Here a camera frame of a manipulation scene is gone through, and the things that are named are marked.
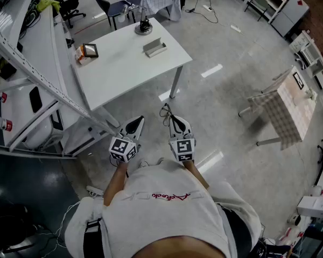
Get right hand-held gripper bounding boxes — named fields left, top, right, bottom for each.
left=168, top=114, right=196, bottom=162

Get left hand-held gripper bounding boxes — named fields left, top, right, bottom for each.
left=109, top=115, right=145, bottom=163

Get thin-framed eyeglasses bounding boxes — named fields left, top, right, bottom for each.
left=159, top=103, right=175, bottom=128

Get grey rectangular box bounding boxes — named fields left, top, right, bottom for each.
left=142, top=38, right=168, bottom=58

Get person's right forearm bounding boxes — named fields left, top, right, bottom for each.
left=182, top=159, right=209, bottom=190

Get person's left forearm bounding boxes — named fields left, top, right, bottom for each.
left=103, top=160, right=129, bottom=207

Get white table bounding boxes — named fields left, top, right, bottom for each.
left=71, top=17, right=193, bottom=127

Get orange snack packet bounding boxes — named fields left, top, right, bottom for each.
left=74, top=46, right=92, bottom=66

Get person's white shirt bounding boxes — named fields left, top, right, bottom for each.
left=64, top=159, right=262, bottom=258

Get silver desk lamp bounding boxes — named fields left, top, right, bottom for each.
left=118, top=4, right=153, bottom=36

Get black phone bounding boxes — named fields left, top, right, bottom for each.
left=29, top=86, right=43, bottom=113

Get white perforated shelving rack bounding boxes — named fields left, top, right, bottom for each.
left=0, top=0, right=121, bottom=160

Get small table with plaid cloth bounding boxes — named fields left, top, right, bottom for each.
left=238, top=66, right=317, bottom=152

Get blue chair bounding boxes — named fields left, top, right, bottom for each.
left=91, top=0, right=137, bottom=31

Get black and white printed card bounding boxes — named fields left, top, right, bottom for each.
left=292, top=71, right=305, bottom=90

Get black office chair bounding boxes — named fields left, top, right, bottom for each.
left=0, top=203, right=41, bottom=255
left=55, top=0, right=87, bottom=29

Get grey chair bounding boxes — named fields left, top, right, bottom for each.
left=244, top=0, right=270, bottom=22

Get small white cart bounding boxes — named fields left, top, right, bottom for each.
left=289, top=30, right=323, bottom=78

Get yellow-green cloth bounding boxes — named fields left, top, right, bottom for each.
left=37, top=0, right=61, bottom=13

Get grey cabinet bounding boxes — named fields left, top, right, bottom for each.
left=270, top=0, right=311, bottom=38

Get white cardboard box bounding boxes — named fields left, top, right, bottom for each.
left=297, top=196, right=323, bottom=218

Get black cable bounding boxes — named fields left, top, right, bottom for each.
left=185, top=0, right=219, bottom=24

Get black shoulder strap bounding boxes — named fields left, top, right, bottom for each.
left=82, top=218, right=102, bottom=258
left=220, top=205, right=252, bottom=255

